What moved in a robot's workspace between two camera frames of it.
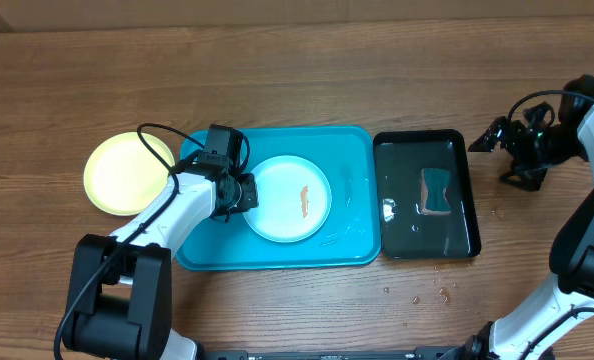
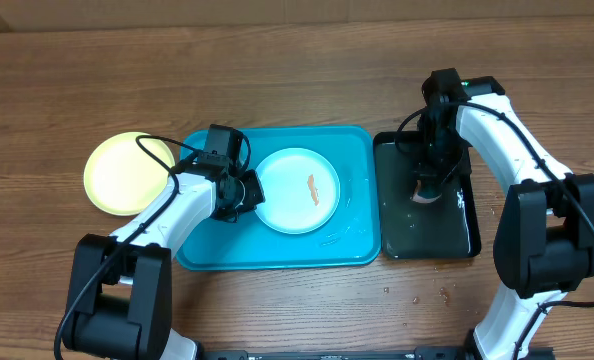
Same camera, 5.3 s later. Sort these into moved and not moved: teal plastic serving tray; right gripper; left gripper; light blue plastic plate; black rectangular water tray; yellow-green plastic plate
Moved: light blue plastic plate; right gripper
Not moved: yellow-green plastic plate; teal plastic serving tray; left gripper; black rectangular water tray
